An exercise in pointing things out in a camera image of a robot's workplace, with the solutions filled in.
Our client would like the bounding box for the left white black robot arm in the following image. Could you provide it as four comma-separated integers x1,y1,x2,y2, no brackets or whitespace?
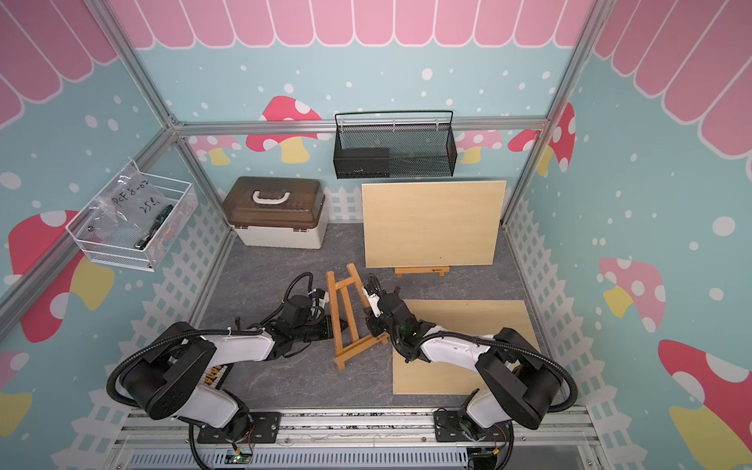
106,287,342,439

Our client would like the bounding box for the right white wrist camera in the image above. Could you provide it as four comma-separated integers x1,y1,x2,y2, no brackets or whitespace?
363,276,382,311

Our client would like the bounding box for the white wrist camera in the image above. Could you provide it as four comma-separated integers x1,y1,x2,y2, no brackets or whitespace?
363,276,382,311
309,288,328,309

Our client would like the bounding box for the clear plastic labelled bag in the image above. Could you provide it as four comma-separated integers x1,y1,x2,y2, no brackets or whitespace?
87,163,172,245

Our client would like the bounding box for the white wire wall basket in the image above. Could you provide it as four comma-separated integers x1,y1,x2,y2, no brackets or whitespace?
66,161,198,272

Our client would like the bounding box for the black tray of bits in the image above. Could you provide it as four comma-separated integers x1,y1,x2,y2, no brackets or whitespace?
202,364,232,390

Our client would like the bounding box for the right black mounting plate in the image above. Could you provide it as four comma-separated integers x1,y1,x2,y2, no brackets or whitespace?
433,407,509,445

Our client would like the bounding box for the wooden easel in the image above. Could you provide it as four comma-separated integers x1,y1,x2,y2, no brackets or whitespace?
326,264,389,370
394,266,450,278

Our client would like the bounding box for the plywood board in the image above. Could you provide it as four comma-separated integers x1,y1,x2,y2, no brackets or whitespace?
393,300,540,396
362,180,506,268

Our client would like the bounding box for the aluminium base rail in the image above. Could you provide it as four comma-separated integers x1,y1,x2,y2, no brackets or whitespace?
108,407,600,470

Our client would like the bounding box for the green circuit board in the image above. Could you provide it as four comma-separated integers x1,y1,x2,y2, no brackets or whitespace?
225,452,254,466

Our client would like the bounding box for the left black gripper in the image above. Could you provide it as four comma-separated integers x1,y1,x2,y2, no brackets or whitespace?
292,314,350,343

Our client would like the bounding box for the brown lid storage box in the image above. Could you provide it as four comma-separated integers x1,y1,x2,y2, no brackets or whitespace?
222,176,328,250

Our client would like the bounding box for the black mounting plate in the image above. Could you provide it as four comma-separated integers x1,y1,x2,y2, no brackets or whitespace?
433,407,509,445
198,411,282,445

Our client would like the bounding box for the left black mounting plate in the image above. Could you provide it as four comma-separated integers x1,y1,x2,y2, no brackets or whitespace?
198,411,282,445

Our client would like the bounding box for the black box in basket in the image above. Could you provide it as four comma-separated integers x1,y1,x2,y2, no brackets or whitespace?
334,148,391,179

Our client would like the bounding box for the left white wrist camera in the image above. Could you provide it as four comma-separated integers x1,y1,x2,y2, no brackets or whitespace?
309,288,328,309

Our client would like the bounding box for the black mesh wall basket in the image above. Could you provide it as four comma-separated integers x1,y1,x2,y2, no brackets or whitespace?
334,110,457,179

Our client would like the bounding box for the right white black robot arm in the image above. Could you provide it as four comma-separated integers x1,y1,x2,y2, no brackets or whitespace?
362,277,579,430

